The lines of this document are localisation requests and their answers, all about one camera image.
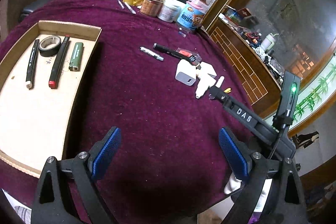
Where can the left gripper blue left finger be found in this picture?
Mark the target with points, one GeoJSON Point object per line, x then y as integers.
{"type": "Point", "coordinates": [53, 201]}

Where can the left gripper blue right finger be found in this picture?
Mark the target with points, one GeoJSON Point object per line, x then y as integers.
{"type": "Point", "coordinates": [285, 202]}

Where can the white glue bottle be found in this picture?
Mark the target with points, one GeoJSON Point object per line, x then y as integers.
{"type": "Point", "coordinates": [205, 82]}

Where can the white charger cube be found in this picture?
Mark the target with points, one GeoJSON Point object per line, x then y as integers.
{"type": "Point", "coordinates": [186, 73]}

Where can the long black marker pen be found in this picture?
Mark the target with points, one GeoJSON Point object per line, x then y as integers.
{"type": "Point", "coordinates": [169, 52]}

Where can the silver black small marker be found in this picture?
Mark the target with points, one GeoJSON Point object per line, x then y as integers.
{"type": "Point", "coordinates": [151, 53]}

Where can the white gloved right hand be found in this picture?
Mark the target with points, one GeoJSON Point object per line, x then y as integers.
{"type": "Point", "coordinates": [232, 185]}

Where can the wooden side cabinet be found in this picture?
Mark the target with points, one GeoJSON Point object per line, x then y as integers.
{"type": "Point", "coordinates": [260, 86]}

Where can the small orange cap piece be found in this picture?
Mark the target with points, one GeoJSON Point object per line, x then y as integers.
{"type": "Point", "coordinates": [227, 90]}

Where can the white stick tube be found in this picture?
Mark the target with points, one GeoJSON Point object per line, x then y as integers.
{"type": "Point", "coordinates": [220, 82]}

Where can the white small box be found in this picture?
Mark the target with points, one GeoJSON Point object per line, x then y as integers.
{"type": "Point", "coordinates": [205, 69]}

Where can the clear packet red item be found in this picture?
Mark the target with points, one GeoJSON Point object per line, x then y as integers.
{"type": "Point", "coordinates": [187, 53]}

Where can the black marker red cap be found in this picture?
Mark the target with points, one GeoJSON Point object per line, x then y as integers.
{"type": "Point", "coordinates": [58, 63]}

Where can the black pen white tip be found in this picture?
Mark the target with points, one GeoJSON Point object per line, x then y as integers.
{"type": "Point", "coordinates": [32, 64]}

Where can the shallow cardboard tray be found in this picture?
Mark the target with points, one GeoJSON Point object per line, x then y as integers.
{"type": "Point", "coordinates": [35, 122]}

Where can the green lighter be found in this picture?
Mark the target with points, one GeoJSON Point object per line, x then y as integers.
{"type": "Point", "coordinates": [76, 57]}

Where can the maroon velvet tablecloth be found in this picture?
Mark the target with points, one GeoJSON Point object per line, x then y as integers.
{"type": "Point", "coordinates": [169, 164]}

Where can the blue snack canister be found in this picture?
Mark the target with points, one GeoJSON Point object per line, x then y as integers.
{"type": "Point", "coordinates": [192, 15]}

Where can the black electrical tape roll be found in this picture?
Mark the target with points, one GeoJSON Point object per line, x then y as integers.
{"type": "Point", "coordinates": [49, 46]}

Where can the white plastic jar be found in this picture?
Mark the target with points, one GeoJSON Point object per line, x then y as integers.
{"type": "Point", "coordinates": [170, 10]}

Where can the brown patterned jar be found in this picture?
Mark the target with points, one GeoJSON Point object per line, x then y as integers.
{"type": "Point", "coordinates": [151, 7]}

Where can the white pen far table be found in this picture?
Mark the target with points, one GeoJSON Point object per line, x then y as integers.
{"type": "Point", "coordinates": [130, 8]}

